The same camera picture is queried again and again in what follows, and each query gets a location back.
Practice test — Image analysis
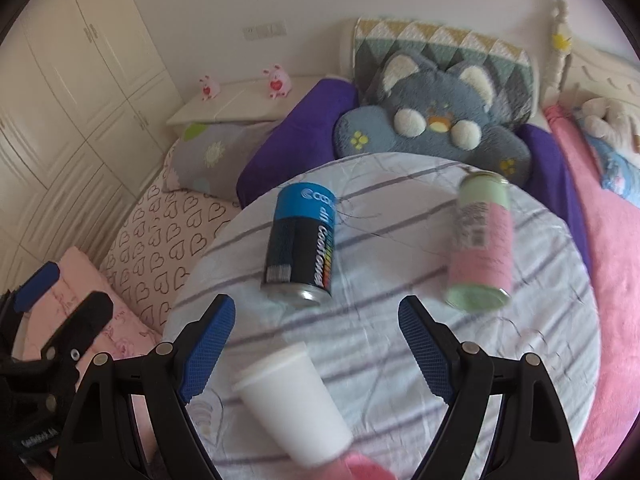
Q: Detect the blue black metal cup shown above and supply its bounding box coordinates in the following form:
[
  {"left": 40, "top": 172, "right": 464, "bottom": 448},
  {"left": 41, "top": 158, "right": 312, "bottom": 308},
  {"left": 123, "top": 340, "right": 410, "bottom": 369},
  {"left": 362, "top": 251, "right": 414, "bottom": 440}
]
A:
[{"left": 262, "top": 182, "right": 336, "bottom": 308}]

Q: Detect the pink paper cup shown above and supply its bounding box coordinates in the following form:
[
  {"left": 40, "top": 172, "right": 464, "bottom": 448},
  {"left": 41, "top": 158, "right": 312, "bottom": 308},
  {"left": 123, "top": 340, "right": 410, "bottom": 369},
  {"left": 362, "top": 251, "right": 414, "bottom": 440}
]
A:
[{"left": 314, "top": 452, "right": 396, "bottom": 480}]

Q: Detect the white paper cup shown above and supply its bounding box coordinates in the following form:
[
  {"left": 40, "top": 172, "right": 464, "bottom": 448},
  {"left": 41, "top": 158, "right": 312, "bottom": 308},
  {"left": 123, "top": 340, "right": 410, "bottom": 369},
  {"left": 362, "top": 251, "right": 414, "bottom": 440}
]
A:
[{"left": 233, "top": 342, "right": 352, "bottom": 469}]

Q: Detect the pink folded quilt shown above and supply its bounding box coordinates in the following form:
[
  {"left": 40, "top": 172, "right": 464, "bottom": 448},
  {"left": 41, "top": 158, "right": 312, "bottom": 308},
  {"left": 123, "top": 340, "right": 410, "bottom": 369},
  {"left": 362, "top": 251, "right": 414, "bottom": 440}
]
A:
[{"left": 22, "top": 245, "right": 163, "bottom": 480}]

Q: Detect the heart pattern bed sheet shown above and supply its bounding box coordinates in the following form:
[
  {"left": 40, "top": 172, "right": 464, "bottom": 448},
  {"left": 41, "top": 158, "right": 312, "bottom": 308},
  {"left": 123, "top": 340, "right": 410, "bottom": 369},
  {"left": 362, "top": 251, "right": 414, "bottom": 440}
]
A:
[{"left": 100, "top": 152, "right": 240, "bottom": 333}]

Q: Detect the green pink can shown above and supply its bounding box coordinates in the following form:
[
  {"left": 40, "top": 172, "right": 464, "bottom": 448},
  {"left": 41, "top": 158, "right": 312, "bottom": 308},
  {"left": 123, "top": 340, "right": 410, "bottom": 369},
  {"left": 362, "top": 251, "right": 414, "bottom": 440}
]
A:
[{"left": 445, "top": 171, "right": 514, "bottom": 312}]

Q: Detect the cream wardrobe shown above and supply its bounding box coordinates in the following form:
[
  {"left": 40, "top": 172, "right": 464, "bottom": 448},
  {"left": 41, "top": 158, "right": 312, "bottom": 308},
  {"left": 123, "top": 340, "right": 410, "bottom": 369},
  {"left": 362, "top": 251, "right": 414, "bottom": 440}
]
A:
[{"left": 1, "top": 0, "right": 182, "bottom": 288}]

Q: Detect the pink fleece bedspread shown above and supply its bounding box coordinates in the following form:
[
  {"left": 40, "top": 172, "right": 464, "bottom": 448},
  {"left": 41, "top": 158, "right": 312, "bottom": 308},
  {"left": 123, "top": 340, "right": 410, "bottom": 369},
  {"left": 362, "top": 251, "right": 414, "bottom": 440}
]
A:
[{"left": 544, "top": 105, "right": 639, "bottom": 479}]

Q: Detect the grey flower pattern pillow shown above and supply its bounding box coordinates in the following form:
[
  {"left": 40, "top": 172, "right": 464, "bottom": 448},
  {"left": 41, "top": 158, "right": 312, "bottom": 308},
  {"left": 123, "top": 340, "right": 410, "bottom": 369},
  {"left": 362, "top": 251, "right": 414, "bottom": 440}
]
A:
[{"left": 163, "top": 122, "right": 279, "bottom": 202}]

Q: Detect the striped white round tablecloth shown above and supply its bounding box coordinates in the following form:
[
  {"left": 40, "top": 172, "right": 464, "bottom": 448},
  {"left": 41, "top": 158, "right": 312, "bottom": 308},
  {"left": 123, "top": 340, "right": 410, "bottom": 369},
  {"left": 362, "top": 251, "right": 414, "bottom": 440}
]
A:
[{"left": 164, "top": 154, "right": 601, "bottom": 479}]

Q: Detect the blue cartoon pillow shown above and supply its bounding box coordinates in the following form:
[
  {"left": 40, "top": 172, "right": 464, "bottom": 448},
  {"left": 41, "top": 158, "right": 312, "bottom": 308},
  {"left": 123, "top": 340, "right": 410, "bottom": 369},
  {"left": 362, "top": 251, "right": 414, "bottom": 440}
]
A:
[{"left": 574, "top": 108, "right": 639, "bottom": 206}]

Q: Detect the small pink pig figurine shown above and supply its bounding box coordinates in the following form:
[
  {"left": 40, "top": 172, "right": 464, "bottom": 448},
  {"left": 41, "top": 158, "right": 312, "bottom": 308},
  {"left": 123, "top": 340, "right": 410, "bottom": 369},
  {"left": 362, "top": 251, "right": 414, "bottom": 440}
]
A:
[{"left": 200, "top": 75, "right": 220, "bottom": 101}]

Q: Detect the white bedside table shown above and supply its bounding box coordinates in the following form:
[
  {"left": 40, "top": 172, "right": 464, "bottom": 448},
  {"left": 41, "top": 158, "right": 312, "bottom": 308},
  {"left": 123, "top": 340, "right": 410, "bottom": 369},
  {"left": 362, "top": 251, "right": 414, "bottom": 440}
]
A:
[{"left": 167, "top": 76, "right": 321, "bottom": 126}]

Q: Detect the white plush dog toy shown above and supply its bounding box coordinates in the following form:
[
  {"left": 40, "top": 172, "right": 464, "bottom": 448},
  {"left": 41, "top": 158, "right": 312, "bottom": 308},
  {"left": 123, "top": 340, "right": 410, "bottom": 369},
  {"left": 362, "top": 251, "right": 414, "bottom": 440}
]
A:
[{"left": 580, "top": 98, "right": 639, "bottom": 155}]

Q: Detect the grey cat plush cushion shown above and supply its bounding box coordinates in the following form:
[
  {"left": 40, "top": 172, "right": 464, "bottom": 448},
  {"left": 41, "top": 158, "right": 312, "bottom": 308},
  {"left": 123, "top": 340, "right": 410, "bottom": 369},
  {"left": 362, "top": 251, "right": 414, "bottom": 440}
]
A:
[{"left": 333, "top": 50, "right": 532, "bottom": 186}]

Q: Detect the purple blanket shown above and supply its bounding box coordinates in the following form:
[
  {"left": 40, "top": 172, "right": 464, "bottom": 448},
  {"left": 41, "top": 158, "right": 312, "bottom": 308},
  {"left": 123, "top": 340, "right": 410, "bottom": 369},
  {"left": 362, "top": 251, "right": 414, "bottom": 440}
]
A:
[{"left": 235, "top": 81, "right": 592, "bottom": 270}]

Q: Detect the larger pink pig figurine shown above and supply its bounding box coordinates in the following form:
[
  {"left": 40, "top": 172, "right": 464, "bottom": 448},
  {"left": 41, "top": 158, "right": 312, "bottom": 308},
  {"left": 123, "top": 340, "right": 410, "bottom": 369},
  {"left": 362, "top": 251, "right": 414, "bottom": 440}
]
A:
[{"left": 262, "top": 64, "right": 293, "bottom": 100}]

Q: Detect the cream wooden headboard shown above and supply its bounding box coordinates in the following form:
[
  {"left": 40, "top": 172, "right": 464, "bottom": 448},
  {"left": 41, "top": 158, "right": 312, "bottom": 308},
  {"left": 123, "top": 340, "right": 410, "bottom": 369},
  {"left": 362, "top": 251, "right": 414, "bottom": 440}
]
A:
[{"left": 539, "top": 0, "right": 639, "bottom": 110}]

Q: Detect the triangle pattern quilted pillow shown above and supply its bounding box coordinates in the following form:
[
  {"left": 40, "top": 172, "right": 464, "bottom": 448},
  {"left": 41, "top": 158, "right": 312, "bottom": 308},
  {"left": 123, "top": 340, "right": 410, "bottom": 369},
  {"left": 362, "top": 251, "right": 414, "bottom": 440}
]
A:
[{"left": 350, "top": 18, "right": 538, "bottom": 128}]

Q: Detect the white wall socket panel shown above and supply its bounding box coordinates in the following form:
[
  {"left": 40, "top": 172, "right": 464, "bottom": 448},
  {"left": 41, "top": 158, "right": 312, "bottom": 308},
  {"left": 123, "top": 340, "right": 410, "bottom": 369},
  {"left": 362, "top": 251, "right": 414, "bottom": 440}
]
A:
[{"left": 243, "top": 21, "right": 288, "bottom": 41}]

